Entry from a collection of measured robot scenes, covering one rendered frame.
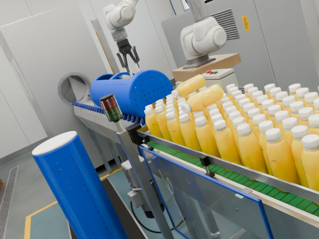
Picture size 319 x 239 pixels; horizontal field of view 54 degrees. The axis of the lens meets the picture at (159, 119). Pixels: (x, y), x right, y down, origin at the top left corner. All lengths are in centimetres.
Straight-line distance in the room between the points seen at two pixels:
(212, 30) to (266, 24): 120
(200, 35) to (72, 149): 104
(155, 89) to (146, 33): 544
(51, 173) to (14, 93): 501
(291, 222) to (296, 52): 260
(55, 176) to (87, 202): 24
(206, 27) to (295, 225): 141
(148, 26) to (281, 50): 445
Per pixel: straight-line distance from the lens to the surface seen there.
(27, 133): 693
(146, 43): 721
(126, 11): 180
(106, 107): 127
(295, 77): 338
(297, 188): 85
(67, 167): 188
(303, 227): 89
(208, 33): 202
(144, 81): 180
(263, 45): 314
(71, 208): 199
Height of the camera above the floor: 145
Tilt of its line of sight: 16 degrees down
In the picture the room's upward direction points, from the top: 22 degrees counter-clockwise
